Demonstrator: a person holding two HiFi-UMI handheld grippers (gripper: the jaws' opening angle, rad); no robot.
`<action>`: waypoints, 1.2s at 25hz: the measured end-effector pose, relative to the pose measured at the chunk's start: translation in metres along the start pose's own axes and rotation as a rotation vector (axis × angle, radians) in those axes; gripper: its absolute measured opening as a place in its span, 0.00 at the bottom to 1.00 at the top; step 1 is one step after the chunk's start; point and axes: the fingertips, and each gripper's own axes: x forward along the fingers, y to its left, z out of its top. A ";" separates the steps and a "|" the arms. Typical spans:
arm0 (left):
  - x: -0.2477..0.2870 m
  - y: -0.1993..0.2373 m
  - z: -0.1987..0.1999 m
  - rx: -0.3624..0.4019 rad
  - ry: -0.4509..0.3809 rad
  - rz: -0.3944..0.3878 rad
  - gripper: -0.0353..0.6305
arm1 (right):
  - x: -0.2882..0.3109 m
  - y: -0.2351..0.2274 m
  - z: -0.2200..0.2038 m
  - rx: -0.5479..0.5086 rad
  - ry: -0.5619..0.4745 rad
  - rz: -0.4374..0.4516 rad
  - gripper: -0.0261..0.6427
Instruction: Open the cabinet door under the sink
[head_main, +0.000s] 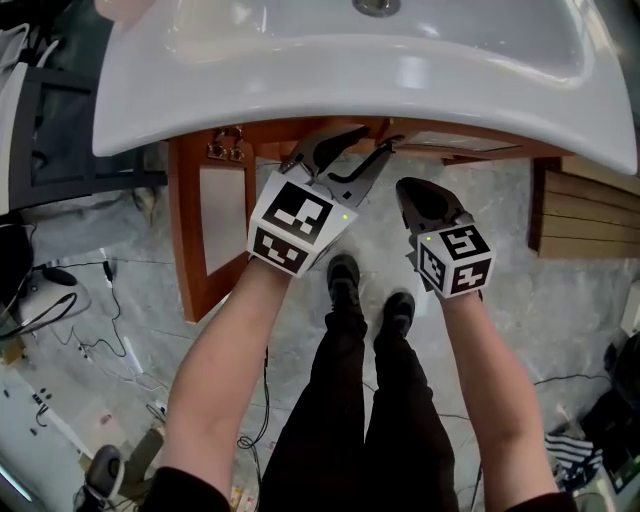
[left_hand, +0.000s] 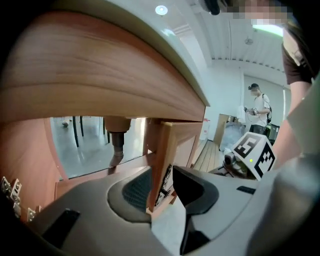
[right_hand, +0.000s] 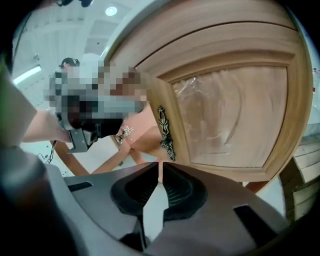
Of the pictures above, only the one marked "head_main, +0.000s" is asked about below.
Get metal sink drain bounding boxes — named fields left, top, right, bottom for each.
left=351, top=0, right=402, bottom=18

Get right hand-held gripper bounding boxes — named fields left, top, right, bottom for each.
left=395, top=176, right=497, bottom=301

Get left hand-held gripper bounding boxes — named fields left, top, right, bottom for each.
left=246, top=126, right=397, bottom=279

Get grey round device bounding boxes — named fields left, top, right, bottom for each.
left=86, top=443, right=127, bottom=502

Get black floor cable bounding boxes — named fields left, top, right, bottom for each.
left=531, top=371, right=614, bottom=389
left=236, top=344, right=272, bottom=512
left=49, top=258, right=127, bottom=359

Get person's black trousers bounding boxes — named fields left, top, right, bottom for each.
left=259, top=308, right=460, bottom=512

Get white and black office chair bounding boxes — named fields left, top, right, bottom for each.
left=13, top=266, right=95, bottom=327

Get person's left forearm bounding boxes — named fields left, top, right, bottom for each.
left=159, top=257, right=292, bottom=481

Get pink cup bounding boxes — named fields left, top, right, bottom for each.
left=93, top=0, right=137, bottom=22

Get wooden slatted step platform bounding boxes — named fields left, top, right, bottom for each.
left=528, top=157, right=640, bottom=261

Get white flat box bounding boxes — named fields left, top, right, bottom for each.
left=618, top=279, right=640, bottom=337

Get person's right forearm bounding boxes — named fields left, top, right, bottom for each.
left=438, top=292, right=560, bottom=501

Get person's right black shoe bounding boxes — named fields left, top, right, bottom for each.
left=381, top=290, right=417, bottom=342

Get person's black shirt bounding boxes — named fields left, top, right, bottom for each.
left=149, top=464, right=579, bottom=512

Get person's left black shoe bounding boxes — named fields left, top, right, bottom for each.
left=326, top=253, right=363, bottom=314

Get person's black shoe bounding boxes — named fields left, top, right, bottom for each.
left=326, top=253, right=363, bottom=314
left=381, top=290, right=417, bottom=342

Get black and white striped cloth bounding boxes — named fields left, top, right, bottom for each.
left=543, top=431, right=607, bottom=495

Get white ceramic sink basin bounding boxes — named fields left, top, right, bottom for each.
left=92, top=0, right=640, bottom=176

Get wooden sink cabinet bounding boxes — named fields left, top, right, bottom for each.
left=167, top=116, right=565, bottom=174

